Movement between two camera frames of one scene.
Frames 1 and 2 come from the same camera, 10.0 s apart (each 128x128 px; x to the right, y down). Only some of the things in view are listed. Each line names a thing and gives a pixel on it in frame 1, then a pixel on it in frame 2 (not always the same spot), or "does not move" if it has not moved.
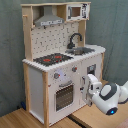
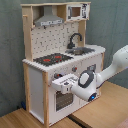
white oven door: x=65 y=95 does not move
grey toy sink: x=79 y=50 does not move
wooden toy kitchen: x=57 y=58 does not move
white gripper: x=90 y=87 -> x=65 y=83
